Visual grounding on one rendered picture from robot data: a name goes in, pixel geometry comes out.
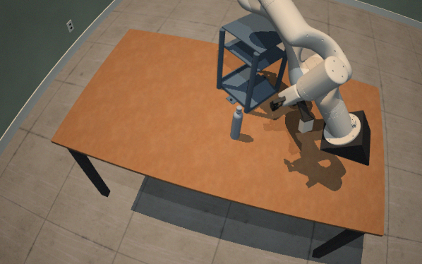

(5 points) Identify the dark blue shelving unit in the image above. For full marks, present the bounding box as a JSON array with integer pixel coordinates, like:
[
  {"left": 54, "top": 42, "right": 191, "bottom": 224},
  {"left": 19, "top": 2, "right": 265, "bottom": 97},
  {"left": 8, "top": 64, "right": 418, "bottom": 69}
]
[{"left": 217, "top": 13, "right": 287, "bottom": 114}]

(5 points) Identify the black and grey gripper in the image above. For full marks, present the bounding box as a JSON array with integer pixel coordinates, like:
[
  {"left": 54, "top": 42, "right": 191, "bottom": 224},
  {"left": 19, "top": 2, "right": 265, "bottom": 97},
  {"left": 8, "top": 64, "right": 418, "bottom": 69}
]
[{"left": 270, "top": 84, "right": 307, "bottom": 112}]

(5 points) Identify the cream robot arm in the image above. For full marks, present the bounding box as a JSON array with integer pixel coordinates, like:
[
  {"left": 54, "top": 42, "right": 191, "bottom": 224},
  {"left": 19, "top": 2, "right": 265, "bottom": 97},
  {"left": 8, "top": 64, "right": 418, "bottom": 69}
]
[{"left": 237, "top": 0, "right": 361, "bottom": 145}]

